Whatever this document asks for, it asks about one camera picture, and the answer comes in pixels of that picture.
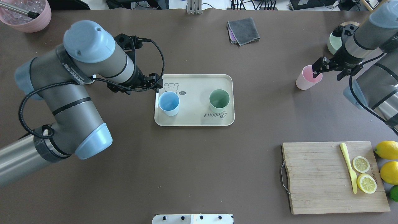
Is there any halved lemon piece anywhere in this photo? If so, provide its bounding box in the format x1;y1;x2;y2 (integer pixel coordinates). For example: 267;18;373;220
357;173;377;194
352;156;370;173

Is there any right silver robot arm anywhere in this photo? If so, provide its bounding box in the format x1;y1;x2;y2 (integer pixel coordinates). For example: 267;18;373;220
312;0;398;133

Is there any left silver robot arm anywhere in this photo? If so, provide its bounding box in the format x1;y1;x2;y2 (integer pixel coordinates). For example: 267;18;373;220
1;20;163;187

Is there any yellow lemon right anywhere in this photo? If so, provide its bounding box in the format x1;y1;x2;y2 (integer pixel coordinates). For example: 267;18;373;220
374;141;398;159

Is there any green bowl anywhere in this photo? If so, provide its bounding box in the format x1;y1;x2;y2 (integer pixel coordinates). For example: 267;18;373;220
327;21;360;55

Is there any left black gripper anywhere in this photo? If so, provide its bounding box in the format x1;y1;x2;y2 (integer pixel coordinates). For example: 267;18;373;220
107;34;164;95

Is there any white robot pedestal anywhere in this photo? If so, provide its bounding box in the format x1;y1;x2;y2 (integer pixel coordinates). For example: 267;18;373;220
152;213;234;224

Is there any pink plastic cup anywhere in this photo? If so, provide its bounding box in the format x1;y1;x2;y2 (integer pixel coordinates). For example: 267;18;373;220
296;65;323;90

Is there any grey folded cloth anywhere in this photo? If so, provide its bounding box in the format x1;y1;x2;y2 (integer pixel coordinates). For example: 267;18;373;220
227;17;260;46

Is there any yellow lemon left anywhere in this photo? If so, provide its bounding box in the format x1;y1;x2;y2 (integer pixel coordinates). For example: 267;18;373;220
380;161;398;185

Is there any green lime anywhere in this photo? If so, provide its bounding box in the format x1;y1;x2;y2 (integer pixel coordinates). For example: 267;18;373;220
389;185;398;202

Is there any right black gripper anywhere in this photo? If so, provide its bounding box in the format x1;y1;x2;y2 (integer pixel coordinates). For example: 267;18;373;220
312;47;364;81

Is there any blue plastic cup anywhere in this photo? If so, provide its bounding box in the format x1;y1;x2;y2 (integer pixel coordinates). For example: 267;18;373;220
158;91;180;116

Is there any yellow plastic knife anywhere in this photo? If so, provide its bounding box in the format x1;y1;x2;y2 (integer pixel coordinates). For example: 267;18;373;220
340;142;358;194

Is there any yellow lemon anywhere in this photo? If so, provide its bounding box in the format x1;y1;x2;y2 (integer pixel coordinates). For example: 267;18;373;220
380;161;398;185
374;141;398;159

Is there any green plastic cup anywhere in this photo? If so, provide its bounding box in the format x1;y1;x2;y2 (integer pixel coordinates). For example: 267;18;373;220
209;89;230;113

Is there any bamboo cutting board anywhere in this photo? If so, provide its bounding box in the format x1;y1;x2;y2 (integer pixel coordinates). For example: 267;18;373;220
281;141;390;215

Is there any beige rabbit tray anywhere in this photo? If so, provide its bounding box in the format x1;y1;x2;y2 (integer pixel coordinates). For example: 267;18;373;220
154;74;235;126

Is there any pink bowl with ice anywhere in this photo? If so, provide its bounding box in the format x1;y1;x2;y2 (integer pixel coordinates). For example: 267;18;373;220
0;0;52;33

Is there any steel muddler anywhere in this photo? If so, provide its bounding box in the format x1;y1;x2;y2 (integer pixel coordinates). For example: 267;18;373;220
0;1;40;19

